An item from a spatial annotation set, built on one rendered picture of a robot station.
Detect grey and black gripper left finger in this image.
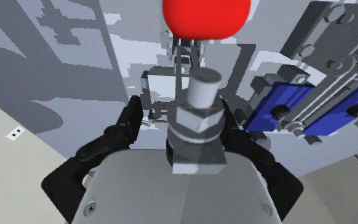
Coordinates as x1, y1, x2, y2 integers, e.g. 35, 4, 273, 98
41, 95, 144, 224

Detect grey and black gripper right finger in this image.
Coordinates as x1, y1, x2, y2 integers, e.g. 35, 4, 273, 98
220, 100, 304, 222

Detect white fixture plate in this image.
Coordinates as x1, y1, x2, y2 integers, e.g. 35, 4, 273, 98
99, 0, 358, 121

